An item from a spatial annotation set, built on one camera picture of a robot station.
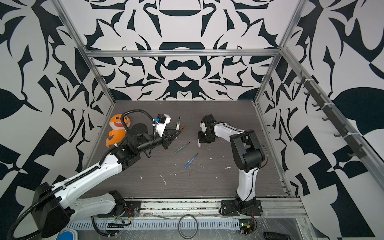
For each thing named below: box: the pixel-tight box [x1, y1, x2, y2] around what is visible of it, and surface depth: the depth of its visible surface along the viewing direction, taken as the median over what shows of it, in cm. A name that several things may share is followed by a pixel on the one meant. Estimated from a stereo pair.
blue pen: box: [184, 153, 199, 169], surface depth 91 cm
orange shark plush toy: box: [106, 114, 131, 148], surface depth 98 cm
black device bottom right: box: [263, 231, 291, 240], surface depth 69 cm
